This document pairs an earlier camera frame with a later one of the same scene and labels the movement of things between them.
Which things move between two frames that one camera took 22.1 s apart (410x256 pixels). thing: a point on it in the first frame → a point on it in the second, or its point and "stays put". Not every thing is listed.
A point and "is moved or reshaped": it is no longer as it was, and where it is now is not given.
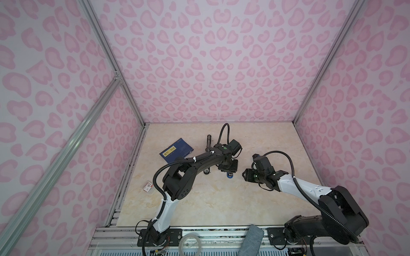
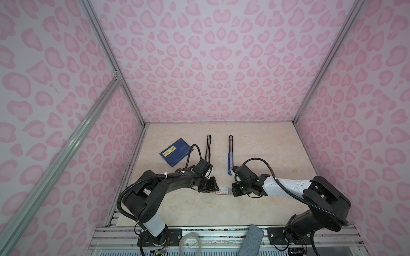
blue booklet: x=179 y=149 stays put
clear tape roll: x=183 y=237 stays put
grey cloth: x=251 y=245 stays put
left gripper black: x=234 y=168 → x=213 y=185
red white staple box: x=148 y=186 is moved or reshaped
